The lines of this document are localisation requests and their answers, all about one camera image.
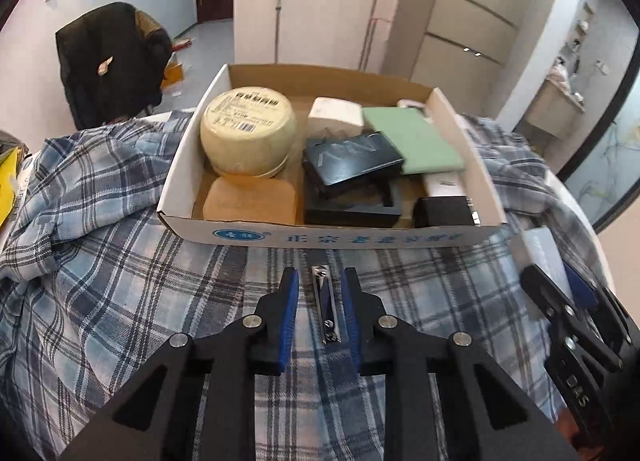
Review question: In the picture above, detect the silver nail clipper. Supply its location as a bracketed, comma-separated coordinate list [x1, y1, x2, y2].
[310, 265, 341, 345]

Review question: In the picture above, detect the grey-blue box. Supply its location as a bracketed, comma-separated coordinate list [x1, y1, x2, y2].
[523, 227, 572, 297]

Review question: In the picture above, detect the green rectangular box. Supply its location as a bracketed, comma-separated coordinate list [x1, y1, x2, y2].
[362, 107, 465, 175]

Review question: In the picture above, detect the white small box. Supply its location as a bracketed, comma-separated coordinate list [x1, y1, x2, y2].
[306, 97, 363, 138]

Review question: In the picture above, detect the cardboard tray box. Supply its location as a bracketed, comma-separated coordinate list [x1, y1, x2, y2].
[156, 62, 509, 250]

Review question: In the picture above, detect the orange rounded box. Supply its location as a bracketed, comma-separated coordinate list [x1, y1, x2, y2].
[202, 176, 297, 226]

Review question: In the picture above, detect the glossy black box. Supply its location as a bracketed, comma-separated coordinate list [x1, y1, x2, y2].
[412, 196, 480, 228]

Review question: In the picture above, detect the black open tray box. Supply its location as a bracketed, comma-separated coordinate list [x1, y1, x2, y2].
[304, 178, 402, 228]

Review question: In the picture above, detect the blue plaid cloth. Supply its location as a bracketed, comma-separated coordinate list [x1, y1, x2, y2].
[1, 114, 608, 460]

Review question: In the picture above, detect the beige sink cabinet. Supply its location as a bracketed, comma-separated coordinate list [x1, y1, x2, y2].
[524, 80, 585, 140]

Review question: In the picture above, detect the black lettered box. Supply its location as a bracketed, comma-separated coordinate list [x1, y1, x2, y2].
[302, 132, 405, 198]

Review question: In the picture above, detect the round cream container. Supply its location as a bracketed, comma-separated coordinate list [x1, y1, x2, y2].
[200, 86, 296, 177]

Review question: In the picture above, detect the black jacket on chair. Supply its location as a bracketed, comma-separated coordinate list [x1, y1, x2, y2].
[55, 2, 174, 130]

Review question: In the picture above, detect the yellow bag with items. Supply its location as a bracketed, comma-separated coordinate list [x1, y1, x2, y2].
[0, 131, 28, 225]

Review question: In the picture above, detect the beige refrigerator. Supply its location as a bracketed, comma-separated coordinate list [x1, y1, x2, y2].
[381, 0, 530, 114]

